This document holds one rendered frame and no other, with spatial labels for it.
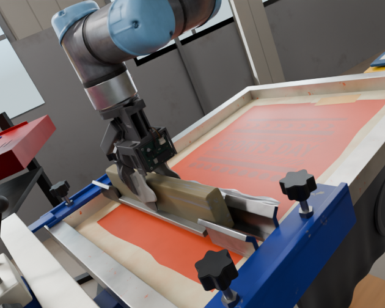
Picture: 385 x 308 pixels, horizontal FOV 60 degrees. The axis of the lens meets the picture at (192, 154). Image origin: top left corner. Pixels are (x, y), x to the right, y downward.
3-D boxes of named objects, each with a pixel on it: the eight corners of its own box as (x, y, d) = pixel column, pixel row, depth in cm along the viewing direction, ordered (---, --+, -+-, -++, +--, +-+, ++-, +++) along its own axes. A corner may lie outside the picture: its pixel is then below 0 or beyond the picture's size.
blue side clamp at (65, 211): (148, 172, 97) (137, 152, 94) (157, 175, 93) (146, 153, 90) (54, 239, 82) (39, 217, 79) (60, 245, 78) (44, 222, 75)
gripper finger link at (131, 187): (130, 198, 59) (113, 153, 56) (126, 197, 60) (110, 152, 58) (151, 187, 62) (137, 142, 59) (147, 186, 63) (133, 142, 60)
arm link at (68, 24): (63, 5, 44) (37, 23, 49) (102, 83, 48) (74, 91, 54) (108, -9, 48) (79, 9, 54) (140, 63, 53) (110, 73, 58)
